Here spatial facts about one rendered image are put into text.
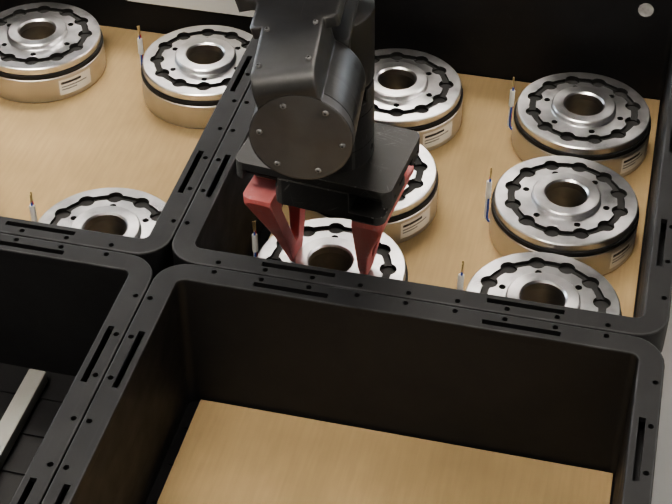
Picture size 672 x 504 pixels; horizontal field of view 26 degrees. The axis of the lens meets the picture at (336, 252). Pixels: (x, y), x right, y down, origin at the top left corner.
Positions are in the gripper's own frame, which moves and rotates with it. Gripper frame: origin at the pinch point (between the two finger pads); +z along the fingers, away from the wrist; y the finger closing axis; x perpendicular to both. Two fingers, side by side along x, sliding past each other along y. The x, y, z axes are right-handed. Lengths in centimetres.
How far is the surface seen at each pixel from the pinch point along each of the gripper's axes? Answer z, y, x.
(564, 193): 2.0, 12.8, 13.5
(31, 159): 4.0, -26.9, 6.9
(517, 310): -6.0, 14.2, -7.2
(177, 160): 4.2, -16.3, 10.6
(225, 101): -5.9, -9.8, 6.3
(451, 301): -6.1, 10.4, -7.8
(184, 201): -6.1, -8.0, -4.6
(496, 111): 4.7, 4.9, 25.0
